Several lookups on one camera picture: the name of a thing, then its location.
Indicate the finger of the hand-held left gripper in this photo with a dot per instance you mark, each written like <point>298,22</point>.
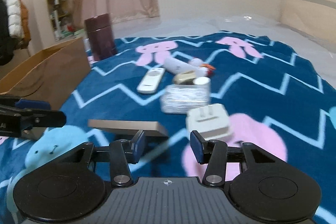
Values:
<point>32,104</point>
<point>50,119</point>

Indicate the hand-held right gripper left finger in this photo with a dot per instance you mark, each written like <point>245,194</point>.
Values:
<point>138,146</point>

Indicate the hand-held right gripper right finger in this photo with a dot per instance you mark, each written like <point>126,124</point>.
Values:
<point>196,148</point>

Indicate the brown cardboard box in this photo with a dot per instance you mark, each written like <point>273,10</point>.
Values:
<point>44,74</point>

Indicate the white lid round jar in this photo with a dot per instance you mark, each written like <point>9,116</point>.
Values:
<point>202,87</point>

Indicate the white plastic tube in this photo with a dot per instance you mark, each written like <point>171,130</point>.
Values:
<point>176,65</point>

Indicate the white power adapter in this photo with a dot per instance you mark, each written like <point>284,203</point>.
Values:
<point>208,121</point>

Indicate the white remote control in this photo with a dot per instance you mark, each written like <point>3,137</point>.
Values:
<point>151,81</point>

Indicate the black puffer jacket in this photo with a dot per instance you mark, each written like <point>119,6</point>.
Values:
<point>5,43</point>

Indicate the small white orange toy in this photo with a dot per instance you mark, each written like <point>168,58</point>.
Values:
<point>203,67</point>

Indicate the orange brown jacket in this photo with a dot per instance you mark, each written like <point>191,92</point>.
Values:
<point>25,22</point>

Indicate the blue rabbit print blanket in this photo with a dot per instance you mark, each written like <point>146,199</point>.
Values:
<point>262,87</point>

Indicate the white puffer jacket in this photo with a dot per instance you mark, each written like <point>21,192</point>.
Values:
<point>11,11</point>

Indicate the maroon insulated jar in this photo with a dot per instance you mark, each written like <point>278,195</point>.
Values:
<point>101,37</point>

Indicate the beige bed headboard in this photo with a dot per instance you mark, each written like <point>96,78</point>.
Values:
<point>307,8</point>

